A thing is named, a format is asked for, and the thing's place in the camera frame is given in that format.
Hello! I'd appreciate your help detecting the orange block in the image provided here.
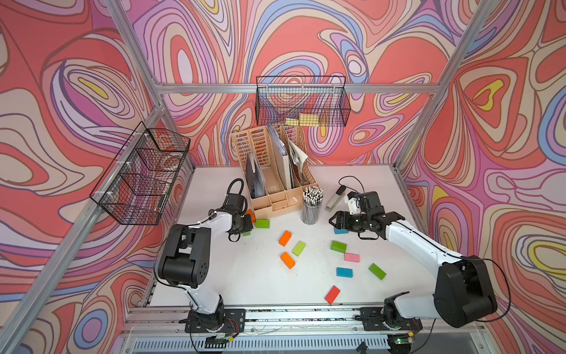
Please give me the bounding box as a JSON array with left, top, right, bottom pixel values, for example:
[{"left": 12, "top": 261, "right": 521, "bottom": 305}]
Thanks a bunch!
[
  {"left": 280, "top": 252, "right": 296, "bottom": 269},
  {"left": 279, "top": 231, "right": 292, "bottom": 246},
  {"left": 246, "top": 209, "right": 256, "bottom": 224}
]

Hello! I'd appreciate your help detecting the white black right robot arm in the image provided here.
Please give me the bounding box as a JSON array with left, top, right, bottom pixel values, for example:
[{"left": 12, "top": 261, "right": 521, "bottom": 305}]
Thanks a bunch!
[{"left": 329, "top": 192, "right": 498, "bottom": 329}]

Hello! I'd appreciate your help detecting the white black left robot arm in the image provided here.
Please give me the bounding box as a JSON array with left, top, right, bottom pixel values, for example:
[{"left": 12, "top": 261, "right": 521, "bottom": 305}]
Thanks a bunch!
[{"left": 154, "top": 193, "right": 253, "bottom": 315}]

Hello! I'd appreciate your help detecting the teal block under gripper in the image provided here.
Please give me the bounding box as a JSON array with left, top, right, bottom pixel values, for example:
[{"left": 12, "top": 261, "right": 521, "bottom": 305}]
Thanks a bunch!
[{"left": 333, "top": 228, "right": 349, "bottom": 235}]

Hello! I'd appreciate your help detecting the grey stapler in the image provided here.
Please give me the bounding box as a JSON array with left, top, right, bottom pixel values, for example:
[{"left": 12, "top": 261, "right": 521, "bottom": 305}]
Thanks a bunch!
[{"left": 325, "top": 185, "right": 346, "bottom": 212}]

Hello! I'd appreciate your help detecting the pink block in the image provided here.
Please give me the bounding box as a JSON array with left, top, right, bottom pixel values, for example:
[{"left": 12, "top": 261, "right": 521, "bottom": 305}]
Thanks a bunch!
[{"left": 344, "top": 253, "right": 361, "bottom": 263}]

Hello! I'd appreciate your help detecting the light green block centre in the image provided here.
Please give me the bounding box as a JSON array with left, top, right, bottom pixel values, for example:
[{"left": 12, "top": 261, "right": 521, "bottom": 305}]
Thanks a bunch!
[{"left": 292, "top": 241, "right": 306, "bottom": 257}]

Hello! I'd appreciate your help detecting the teal block lower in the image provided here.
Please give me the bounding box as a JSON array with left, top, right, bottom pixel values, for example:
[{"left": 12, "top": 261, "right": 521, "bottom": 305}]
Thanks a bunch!
[{"left": 336, "top": 267, "right": 353, "bottom": 278}]

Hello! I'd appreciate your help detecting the beige plastic file organizer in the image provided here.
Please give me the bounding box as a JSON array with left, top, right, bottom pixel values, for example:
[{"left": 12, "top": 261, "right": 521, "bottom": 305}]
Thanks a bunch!
[{"left": 231, "top": 126, "right": 318, "bottom": 219}]

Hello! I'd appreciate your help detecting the red block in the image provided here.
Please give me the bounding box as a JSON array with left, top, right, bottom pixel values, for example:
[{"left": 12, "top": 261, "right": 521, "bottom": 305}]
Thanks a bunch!
[{"left": 324, "top": 286, "right": 340, "bottom": 305}]

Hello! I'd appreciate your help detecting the yellow sticky notes pad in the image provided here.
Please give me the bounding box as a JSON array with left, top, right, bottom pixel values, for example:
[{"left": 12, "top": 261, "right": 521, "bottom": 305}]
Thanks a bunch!
[{"left": 284, "top": 114, "right": 320, "bottom": 127}]

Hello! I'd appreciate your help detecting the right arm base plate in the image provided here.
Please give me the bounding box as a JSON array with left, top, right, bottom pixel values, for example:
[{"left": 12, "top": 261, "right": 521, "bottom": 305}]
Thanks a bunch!
[{"left": 354, "top": 307, "right": 423, "bottom": 333}]

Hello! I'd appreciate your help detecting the black wire basket left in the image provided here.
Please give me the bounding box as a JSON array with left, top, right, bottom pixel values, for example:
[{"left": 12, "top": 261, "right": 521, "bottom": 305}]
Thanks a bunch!
[{"left": 90, "top": 122, "right": 191, "bottom": 226}]

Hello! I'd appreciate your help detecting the black wire basket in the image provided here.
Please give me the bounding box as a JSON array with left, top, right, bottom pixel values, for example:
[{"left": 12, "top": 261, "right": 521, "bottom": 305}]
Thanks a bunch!
[
  {"left": 90, "top": 122, "right": 191, "bottom": 226},
  {"left": 255, "top": 74, "right": 351, "bottom": 127}
]

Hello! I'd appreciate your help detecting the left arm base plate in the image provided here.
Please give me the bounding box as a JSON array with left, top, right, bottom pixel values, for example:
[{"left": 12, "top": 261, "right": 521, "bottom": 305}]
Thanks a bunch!
[{"left": 179, "top": 308, "right": 246, "bottom": 334}]

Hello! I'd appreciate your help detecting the black wire basket back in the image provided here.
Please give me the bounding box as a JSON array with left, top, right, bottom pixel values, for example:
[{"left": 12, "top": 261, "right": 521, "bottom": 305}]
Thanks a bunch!
[{"left": 255, "top": 74, "right": 351, "bottom": 127}]

